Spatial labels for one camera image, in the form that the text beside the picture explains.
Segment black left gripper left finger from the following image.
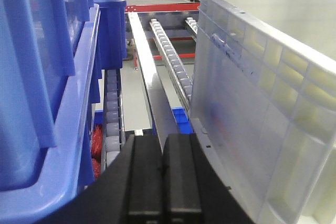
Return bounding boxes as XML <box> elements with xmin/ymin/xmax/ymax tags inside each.
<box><xmin>38</xmin><ymin>135</ymin><xmax>164</xmax><ymax>223</ymax></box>

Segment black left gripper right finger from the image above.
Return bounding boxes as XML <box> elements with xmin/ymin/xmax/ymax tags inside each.
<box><xmin>163</xmin><ymin>134</ymin><xmax>252</xmax><ymax>223</ymax></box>

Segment white plastic tote crate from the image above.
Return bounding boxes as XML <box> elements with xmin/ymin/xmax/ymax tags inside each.
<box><xmin>191</xmin><ymin>0</ymin><xmax>335</xmax><ymax>223</ymax></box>

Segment red mesh items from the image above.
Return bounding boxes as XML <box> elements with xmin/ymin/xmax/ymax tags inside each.
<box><xmin>91</xmin><ymin>124</ymin><xmax>102</xmax><ymax>179</ymax></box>

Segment small blue bin below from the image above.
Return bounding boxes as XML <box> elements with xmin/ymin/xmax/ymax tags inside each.
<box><xmin>172</xmin><ymin>106</ymin><xmax>193</xmax><ymax>134</ymax></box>

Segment grey roller track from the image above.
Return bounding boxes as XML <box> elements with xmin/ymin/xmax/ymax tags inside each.
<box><xmin>150</xmin><ymin>19</ymin><xmax>193</xmax><ymax>112</ymax></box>
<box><xmin>185</xmin><ymin>17</ymin><xmax>197</xmax><ymax>36</ymax></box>

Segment blue plastic bin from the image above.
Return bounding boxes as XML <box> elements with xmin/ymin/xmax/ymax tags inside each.
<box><xmin>1</xmin><ymin>0</ymin><xmax>101</xmax><ymax>223</ymax></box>
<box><xmin>94</xmin><ymin>0</ymin><xmax>127</xmax><ymax>69</ymax></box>

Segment grey roller track rail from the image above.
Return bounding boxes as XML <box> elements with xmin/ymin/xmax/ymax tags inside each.
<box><xmin>101</xmin><ymin>69</ymin><xmax>125</xmax><ymax>172</ymax></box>

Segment red metal rack frame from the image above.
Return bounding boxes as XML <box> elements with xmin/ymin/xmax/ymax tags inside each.
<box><xmin>125</xmin><ymin>2</ymin><xmax>199</xmax><ymax>71</ymax></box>

